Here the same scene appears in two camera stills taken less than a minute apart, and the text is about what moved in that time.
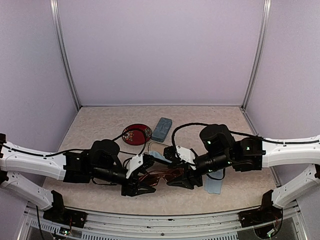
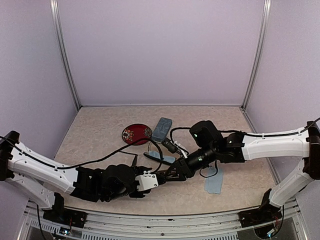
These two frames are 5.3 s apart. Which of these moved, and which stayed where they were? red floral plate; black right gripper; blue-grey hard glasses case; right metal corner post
Moved: black right gripper
Stayed: blue-grey hard glasses case; right metal corner post; red floral plate
